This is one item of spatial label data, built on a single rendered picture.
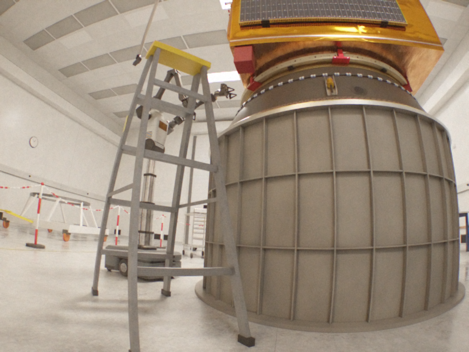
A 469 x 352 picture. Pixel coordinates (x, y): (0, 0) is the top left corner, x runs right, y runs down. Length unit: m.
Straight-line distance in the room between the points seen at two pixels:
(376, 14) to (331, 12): 0.36
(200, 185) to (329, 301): 9.46
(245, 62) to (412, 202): 1.36
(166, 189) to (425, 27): 10.45
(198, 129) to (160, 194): 3.22
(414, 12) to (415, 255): 1.87
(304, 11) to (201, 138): 9.49
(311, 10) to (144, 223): 2.35
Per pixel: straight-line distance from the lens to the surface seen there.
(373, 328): 1.32
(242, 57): 1.85
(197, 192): 10.45
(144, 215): 2.57
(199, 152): 10.87
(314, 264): 1.30
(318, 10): 2.09
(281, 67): 2.00
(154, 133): 2.71
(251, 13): 2.09
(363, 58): 2.02
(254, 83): 2.15
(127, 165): 12.47
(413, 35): 2.23
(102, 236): 1.59
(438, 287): 1.69
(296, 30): 1.97
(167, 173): 11.27
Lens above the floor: 0.45
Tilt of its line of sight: 13 degrees up
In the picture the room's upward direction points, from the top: 3 degrees clockwise
